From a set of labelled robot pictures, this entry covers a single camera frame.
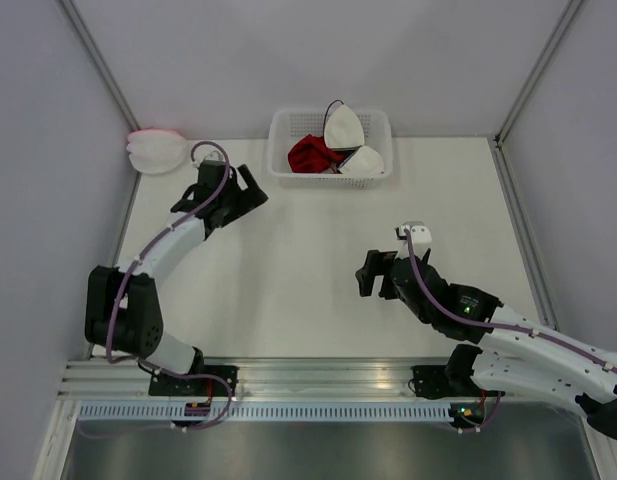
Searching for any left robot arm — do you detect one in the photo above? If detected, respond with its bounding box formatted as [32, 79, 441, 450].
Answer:
[84, 160, 268, 396]

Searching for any white mesh laundry bag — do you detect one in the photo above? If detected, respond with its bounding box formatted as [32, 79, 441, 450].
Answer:
[126, 128, 188, 175]

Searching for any white slotted cable duct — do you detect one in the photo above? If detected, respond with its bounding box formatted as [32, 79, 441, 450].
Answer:
[78, 401, 452, 423]

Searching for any white perforated plastic basket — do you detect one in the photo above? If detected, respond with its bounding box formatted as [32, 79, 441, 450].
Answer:
[265, 106, 394, 188]

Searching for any aluminium frame post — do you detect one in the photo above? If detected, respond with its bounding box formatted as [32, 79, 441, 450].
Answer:
[492, 0, 587, 149]
[57, 0, 152, 151]

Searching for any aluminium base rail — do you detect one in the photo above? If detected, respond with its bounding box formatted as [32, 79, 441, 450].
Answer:
[58, 357, 447, 402]

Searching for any right aluminium frame post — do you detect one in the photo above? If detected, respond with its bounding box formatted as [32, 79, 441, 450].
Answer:
[492, 0, 587, 149]

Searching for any red bra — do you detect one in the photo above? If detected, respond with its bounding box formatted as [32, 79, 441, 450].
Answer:
[287, 135, 347, 174]

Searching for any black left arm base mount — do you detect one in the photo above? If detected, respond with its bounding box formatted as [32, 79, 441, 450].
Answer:
[148, 365, 239, 399]

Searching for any white padded bra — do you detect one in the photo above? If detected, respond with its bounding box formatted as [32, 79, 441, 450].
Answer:
[323, 103, 385, 177]

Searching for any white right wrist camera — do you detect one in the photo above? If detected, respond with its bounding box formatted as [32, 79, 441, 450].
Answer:
[395, 221, 432, 247]

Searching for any left aluminium frame post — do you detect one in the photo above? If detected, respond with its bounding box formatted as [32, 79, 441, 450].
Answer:
[57, 0, 152, 151]

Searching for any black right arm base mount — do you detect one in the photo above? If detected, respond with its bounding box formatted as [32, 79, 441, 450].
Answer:
[409, 365, 498, 400]

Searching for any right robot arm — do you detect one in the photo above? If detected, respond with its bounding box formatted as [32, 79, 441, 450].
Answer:
[355, 250, 617, 441]

